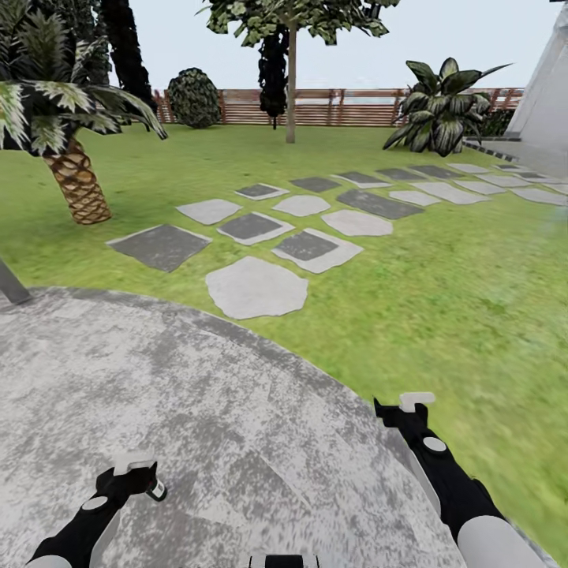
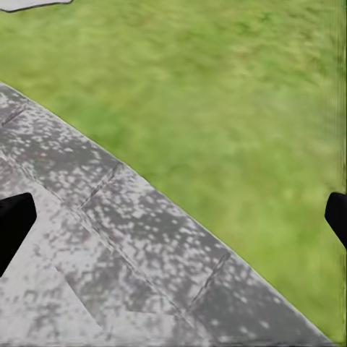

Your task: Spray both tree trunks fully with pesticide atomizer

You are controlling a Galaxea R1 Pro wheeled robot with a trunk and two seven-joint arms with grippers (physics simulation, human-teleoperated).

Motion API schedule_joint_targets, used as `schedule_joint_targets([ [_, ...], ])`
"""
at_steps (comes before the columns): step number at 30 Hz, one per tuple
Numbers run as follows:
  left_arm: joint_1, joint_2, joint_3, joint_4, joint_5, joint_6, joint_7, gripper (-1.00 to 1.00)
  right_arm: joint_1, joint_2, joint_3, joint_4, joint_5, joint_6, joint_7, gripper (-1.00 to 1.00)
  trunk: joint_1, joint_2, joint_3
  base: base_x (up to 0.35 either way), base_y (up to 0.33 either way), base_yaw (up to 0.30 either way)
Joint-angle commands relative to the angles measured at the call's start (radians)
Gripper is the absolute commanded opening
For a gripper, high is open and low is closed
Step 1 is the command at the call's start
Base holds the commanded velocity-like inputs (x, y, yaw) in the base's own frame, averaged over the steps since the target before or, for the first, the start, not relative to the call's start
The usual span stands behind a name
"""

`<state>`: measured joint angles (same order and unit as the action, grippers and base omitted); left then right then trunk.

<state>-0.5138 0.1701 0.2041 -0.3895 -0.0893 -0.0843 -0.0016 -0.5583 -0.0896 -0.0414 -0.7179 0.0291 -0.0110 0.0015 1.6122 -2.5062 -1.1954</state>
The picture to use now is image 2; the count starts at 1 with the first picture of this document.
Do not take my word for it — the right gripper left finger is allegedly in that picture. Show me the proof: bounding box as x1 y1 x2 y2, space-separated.
0 192 37 278

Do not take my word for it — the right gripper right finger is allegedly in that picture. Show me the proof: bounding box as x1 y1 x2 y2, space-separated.
325 192 347 249

